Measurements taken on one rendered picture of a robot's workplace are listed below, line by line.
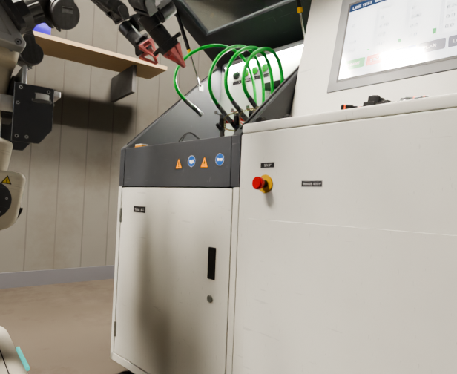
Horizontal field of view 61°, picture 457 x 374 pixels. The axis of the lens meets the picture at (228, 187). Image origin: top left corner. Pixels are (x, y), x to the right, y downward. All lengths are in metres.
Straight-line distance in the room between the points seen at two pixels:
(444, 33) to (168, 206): 0.99
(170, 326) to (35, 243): 2.24
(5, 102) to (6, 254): 2.39
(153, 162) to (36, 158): 2.10
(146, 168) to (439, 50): 1.04
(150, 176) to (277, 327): 0.75
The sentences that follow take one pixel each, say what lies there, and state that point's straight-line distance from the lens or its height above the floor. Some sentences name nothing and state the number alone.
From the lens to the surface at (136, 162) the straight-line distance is 1.60.
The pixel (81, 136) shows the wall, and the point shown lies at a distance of 3.61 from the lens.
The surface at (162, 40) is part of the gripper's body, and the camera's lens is 1.38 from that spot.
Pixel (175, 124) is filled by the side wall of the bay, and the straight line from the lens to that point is 1.85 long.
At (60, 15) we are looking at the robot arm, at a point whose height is 1.21.
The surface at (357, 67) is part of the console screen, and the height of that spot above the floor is 1.17.
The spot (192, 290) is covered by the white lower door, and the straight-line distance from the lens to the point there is 1.33.
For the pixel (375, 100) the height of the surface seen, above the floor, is 1.02.
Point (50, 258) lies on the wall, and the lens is 3.57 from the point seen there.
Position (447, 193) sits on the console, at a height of 0.78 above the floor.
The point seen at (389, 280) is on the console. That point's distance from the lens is 0.92.
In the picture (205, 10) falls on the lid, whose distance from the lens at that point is 1.97.
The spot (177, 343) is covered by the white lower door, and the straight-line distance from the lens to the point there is 1.43.
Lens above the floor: 0.75
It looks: 2 degrees up
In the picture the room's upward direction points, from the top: 2 degrees clockwise
